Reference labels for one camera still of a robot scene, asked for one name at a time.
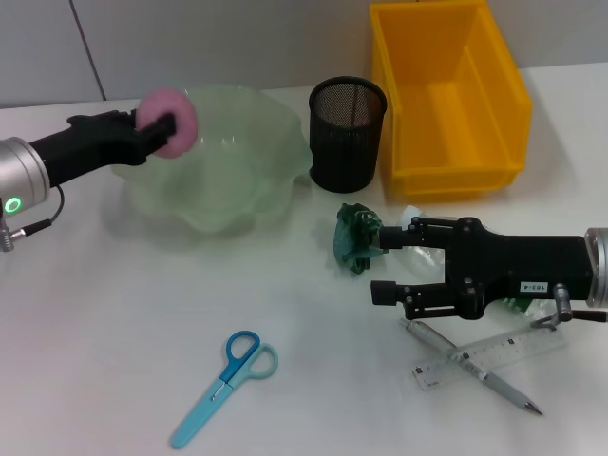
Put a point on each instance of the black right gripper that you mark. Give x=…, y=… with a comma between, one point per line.
x=522, y=266

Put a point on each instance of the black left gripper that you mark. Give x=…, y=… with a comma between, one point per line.
x=90, y=142

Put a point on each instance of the clear plastic water bottle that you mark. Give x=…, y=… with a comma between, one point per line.
x=423, y=261

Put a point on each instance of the pink peach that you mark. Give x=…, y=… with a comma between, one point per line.
x=178, y=107

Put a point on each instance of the green plastic wrap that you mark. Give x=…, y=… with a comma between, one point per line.
x=354, y=237

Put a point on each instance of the blue scissors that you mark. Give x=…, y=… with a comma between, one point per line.
x=237, y=368

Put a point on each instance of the green glass fruit plate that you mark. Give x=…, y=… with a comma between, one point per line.
x=223, y=171

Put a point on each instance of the clear plastic ruler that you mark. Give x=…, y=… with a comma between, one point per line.
x=518, y=349

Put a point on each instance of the white grey ballpoint pen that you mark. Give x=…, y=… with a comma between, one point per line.
x=494, y=380

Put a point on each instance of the black mesh pen holder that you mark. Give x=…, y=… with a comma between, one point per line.
x=347, y=138

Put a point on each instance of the yellow plastic bin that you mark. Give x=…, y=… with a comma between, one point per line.
x=451, y=104

